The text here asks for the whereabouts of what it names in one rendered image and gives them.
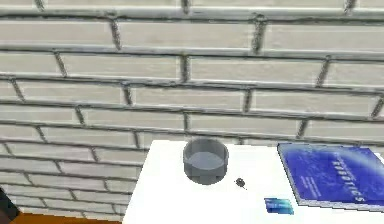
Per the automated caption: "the blue book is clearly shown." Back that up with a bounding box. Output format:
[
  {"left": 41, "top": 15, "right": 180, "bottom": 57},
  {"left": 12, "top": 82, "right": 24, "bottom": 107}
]
[{"left": 277, "top": 142, "right": 384, "bottom": 212}]

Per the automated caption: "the small black key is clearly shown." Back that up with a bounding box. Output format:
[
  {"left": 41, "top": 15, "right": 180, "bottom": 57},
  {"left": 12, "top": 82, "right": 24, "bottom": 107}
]
[{"left": 235, "top": 177, "right": 248, "bottom": 191}]

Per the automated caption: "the grey round bowl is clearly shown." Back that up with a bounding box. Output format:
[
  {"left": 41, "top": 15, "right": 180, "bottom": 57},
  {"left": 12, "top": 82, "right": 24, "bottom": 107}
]
[{"left": 182, "top": 138, "right": 230, "bottom": 186}]

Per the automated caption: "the blue credit card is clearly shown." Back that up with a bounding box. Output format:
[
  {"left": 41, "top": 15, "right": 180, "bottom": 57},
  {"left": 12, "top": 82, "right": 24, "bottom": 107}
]
[{"left": 264, "top": 197, "right": 295, "bottom": 216}]

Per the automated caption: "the white table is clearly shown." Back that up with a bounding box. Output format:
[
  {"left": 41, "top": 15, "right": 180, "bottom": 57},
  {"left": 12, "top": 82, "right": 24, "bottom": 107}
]
[{"left": 121, "top": 139, "right": 384, "bottom": 224}]

